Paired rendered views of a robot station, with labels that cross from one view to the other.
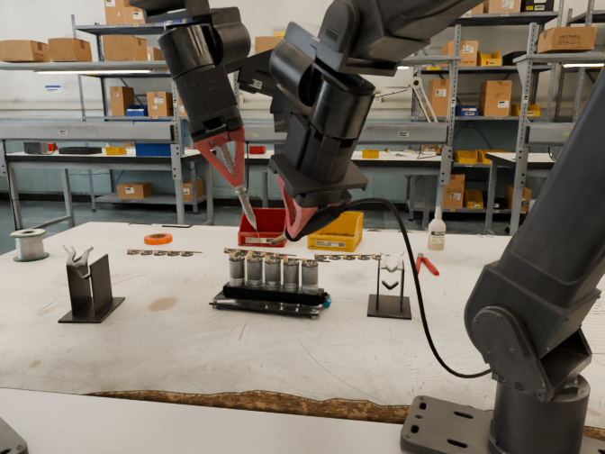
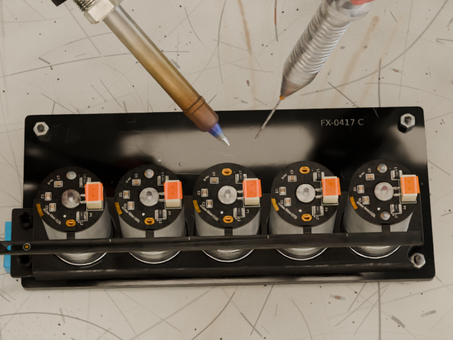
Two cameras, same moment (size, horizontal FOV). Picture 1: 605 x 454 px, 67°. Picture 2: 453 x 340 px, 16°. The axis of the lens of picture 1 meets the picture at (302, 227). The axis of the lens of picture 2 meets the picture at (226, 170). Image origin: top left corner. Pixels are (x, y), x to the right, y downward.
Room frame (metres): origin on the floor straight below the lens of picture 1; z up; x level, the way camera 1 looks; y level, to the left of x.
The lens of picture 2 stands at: (0.81, -0.01, 1.34)
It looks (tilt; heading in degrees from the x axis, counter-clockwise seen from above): 70 degrees down; 165
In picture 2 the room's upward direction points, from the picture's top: straight up
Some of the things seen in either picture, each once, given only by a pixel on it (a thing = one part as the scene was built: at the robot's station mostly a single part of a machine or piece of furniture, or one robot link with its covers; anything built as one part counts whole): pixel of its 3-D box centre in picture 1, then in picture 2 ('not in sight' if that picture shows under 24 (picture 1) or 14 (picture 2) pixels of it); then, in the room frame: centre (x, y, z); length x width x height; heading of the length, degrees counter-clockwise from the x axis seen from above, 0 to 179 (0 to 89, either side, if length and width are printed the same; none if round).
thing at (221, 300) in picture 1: (269, 301); (226, 199); (0.62, 0.05, 0.76); 0.16 x 0.07 x 0.01; 76
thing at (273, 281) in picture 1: (273, 276); (227, 216); (0.63, 0.04, 0.79); 0.02 x 0.02 x 0.05
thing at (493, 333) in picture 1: (533, 337); not in sight; (0.32, -0.18, 0.85); 0.09 x 0.06 x 0.06; 130
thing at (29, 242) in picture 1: (30, 244); not in sight; (0.85, 0.53, 0.78); 0.06 x 0.06 x 0.05
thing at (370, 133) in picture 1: (340, 135); not in sight; (2.91, -0.24, 0.90); 1.30 x 0.06 x 0.12; 82
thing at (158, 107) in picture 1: (145, 109); not in sight; (5.02, 1.68, 1.09); 1.20 x 0.45 x 2.17; 82
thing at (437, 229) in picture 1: (437, 224); not in sight; (0.91, -0.28, 0.80); 0.03 x 0.03 x 0.10
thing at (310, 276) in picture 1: (310, 279); (77, 220); (0.62, -0.01, 0.79); 0.02 x 0.02 x 0.05
